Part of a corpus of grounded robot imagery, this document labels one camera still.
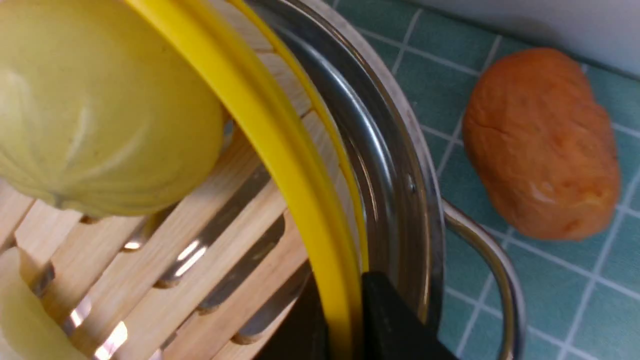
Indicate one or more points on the brown potato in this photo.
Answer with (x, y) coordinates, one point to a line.
(542, 146)

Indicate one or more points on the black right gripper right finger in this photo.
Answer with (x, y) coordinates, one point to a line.
(391, 330)

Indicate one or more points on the yellow-rimmed bamboo steamer basket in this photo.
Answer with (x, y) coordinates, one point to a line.
(303, 188)

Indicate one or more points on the white dumpling centre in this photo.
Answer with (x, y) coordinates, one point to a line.
(27, 332)

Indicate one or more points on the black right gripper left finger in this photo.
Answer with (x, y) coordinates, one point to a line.
(303, 335)

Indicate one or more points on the green round bun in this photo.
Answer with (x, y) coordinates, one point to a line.
(99, 113)

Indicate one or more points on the green checkered tablecloth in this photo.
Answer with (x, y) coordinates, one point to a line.
(582, 298)

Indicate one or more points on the stainless steel two-handled pot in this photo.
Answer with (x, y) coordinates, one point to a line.
(214, 276)

